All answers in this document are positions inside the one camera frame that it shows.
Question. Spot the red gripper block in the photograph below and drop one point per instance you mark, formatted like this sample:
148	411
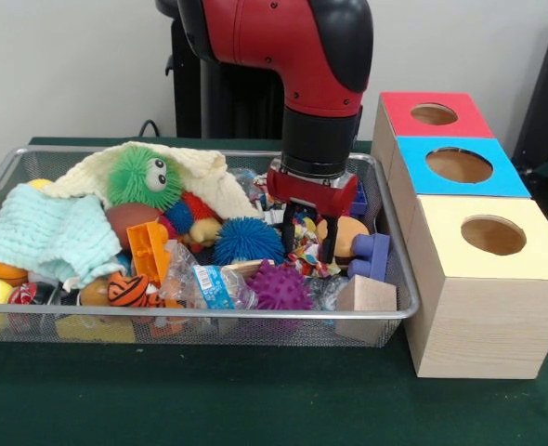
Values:
316	197

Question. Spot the multicolour fabric knot toy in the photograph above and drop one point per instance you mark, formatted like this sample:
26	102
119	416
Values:
309	261

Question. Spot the cream waffle cloth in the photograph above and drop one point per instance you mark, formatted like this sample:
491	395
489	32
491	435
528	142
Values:
209	186

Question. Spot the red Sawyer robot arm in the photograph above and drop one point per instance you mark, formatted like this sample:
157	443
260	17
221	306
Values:
302	51

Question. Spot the shallow clear mesh bin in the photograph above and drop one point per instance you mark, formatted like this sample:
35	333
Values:
274	331

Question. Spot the wooden box with three holes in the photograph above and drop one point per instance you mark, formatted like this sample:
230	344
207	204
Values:
483	325

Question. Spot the round tan wooden disc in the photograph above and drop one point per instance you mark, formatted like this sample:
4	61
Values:
353	230

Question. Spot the purple spiky ball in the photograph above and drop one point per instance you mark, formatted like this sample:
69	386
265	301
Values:
281	288

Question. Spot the blue spiky ball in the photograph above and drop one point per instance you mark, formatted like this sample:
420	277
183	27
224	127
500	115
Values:
248	241

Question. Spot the purple toy block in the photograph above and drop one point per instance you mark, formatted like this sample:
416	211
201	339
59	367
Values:
371	258

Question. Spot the plain wooden cube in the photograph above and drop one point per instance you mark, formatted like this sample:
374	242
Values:
369	295

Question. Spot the crushed clear plastic bottle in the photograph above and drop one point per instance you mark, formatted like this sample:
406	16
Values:
209	283

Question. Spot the green fuzzy googly-eyed toy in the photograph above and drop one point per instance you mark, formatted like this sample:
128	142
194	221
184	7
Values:
132	179

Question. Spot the orange tiger plush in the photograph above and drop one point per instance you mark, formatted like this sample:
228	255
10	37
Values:
127	290

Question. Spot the light blue waffle cloth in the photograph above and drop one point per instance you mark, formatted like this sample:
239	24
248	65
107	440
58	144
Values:
46	227

